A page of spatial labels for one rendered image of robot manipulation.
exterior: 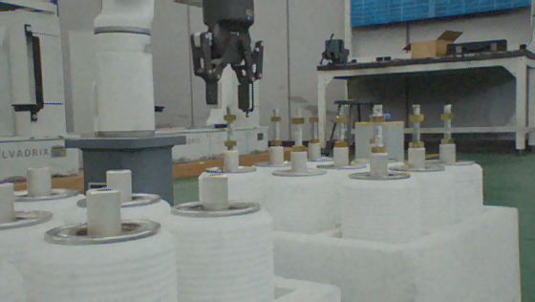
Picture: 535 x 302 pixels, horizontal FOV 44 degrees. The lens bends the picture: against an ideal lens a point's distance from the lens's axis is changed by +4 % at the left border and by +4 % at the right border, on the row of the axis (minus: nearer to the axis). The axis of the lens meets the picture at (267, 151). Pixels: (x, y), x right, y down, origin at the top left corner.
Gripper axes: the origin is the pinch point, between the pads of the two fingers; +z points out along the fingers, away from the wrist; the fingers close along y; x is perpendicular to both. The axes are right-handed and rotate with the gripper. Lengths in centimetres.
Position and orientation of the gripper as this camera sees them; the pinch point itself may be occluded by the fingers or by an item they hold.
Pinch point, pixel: (229, 100)
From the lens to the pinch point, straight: 93.9
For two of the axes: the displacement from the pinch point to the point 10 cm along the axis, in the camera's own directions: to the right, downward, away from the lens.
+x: -8.0, -0.3, 6.0
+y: 6.0, -0.5, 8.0
